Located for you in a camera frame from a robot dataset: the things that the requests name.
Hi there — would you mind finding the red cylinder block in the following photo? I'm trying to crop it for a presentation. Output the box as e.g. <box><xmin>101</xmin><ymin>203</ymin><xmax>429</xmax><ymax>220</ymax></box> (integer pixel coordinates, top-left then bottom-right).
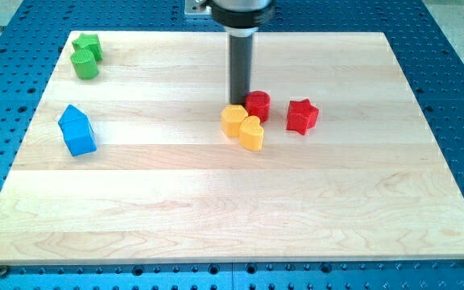
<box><xmin>245</xmin><ymin>91</ymin><xmax>271</xmax><ymax>123</ymax></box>

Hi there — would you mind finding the red star block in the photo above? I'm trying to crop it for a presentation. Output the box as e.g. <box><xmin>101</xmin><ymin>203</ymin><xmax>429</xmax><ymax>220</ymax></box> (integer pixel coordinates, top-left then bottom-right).
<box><xmin>286</xmin><ymin>98</ymin><xmax>320</xmax><ymax>135</ymax></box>

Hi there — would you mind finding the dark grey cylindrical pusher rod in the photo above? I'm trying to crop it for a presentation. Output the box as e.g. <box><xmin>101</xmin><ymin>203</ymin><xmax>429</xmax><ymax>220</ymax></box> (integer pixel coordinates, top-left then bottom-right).
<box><xmin>229</xmin><ymin>35</ymin><xmax>253</xmax><ymax>105</ymax></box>

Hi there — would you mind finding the robot arm end black flange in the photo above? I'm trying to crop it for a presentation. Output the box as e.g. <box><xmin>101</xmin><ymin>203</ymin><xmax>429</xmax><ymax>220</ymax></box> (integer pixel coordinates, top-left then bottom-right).
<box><xmin>205</xmin><ymin>0</ymin><xmax>276</xmax><ymax>37</ymax></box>

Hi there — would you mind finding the yellow heart block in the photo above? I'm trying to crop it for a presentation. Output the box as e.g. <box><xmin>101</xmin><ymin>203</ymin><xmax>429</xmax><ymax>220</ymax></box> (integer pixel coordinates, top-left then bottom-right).
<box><xmin>238</xmin><ymin>115</ymin><xmax>264</xmax><ymax>151</ymax></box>

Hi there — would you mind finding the yellow hexagon block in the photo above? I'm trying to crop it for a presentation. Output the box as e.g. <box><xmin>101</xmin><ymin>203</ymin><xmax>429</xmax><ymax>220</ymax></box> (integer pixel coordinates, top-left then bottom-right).
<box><xmin>220</xmin><ymin>105</ymin><xmax>248</xmax><ymax>137</ymax></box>

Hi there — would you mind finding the light wooden board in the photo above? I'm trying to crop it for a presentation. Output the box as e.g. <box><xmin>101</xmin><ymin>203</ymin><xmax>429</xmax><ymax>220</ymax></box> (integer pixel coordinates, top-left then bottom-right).
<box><xmin>0</xmin><ymin>31</ymin><xmax>464</xmax><ymax>265</ymax></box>

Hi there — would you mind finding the blue house-shaped block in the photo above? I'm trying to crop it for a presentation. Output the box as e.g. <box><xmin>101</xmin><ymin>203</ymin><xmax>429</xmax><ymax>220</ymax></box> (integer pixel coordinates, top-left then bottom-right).
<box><xmin>58</xmin><ymin>105</ymin><xmax>97</xmax><ymax>156</ymax></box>

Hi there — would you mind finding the green cylinder block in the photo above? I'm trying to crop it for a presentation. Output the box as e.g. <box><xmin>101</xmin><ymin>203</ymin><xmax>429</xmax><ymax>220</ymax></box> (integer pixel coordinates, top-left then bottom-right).
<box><xmin>70</xmin><ymin>49</ymin><xmax>99</xmax><ymax>80</ymax></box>

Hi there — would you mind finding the green star block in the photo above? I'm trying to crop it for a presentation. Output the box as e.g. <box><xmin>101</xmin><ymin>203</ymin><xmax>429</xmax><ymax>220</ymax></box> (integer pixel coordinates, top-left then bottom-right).
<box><xmin>72</xmin><ymin>33</ymin><xmax>103</xmax><ymax>61</ymax></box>

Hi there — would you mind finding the silver metal bracket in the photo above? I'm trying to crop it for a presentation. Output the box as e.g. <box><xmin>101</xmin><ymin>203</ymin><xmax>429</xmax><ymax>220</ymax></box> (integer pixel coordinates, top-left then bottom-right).
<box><xmin>184</xmin><ymin>0</ymin><xmax>210</xmax><ymax>18</ymax></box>

